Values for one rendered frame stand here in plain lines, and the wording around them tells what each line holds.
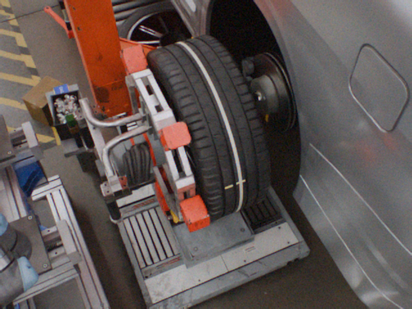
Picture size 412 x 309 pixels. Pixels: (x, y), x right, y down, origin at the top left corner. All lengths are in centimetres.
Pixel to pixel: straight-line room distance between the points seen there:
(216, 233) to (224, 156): 83
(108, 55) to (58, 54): 148
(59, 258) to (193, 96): 70
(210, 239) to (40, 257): 87
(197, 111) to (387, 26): 63
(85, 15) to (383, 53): 117
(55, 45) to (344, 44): 267
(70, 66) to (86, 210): 114
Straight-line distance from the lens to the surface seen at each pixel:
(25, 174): 197
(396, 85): 103
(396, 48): 101
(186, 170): 146
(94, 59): 200
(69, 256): 165
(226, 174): 145
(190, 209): 151
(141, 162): 145
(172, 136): 135
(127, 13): 324
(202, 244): 218
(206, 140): 140
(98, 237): 252
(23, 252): 160
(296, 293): 237
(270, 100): 179
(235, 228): 222
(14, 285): 123
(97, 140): 159
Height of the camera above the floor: 221
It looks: 55 degrees down
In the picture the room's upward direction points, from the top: 2 degrees counter-clockwise
